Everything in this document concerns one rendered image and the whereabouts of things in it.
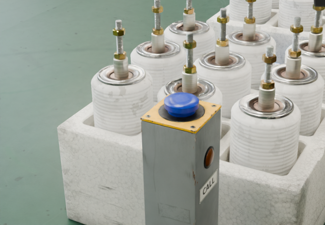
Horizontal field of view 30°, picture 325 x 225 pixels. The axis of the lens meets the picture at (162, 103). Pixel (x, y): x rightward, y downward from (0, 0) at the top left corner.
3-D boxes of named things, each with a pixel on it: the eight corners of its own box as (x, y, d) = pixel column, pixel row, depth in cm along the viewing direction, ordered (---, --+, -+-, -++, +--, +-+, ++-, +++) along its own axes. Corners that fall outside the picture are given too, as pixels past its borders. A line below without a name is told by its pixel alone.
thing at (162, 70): (128, 152, 108) (123, 58, 100) (142, 126, 117) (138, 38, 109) (181, 157, 106) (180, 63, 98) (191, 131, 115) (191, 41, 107)
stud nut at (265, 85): (259, 84, 83) (259, 78, 83) (271, 83, 84) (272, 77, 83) (263, 90, 82) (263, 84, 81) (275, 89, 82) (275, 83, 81)
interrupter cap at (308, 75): (257, 76, 93) (258, 72, 93) (287, 63, 98) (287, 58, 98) (298, 91, 88) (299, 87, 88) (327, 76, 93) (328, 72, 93)
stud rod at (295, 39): (289, 63, 93) (293, 16, 89) (295, 63, 93) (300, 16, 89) (291, 66, 92) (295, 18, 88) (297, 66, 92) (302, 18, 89)
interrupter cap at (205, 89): (187, 76, 94) (187, 72, 94) (226, 91, 89) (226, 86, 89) (153, 92, 89) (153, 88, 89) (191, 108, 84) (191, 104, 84)
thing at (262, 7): (273, 55, 147) (278, -18, 139) (259, 69, 140) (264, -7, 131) (237, 49, 151) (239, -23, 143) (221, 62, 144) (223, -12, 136)
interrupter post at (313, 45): (324, 49, 103) (326, 31, 101) (318, 54, 101) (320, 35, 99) (310, 46, 104) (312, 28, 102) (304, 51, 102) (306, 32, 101)
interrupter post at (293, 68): (281, 76, 93) (283, 56, 92) (290, 72, 95) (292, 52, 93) (294, 81, 92) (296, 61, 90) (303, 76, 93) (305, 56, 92)
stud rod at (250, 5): (252, 30, 107) (254, -12, 104) (251, 32, 106) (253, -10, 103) (246, 29, 107) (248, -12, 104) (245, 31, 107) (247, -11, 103)
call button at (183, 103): (204, 111, 70) (204, 95, 70) (189, 126, 67) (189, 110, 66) (174, 104, 72) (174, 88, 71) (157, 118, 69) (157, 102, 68)
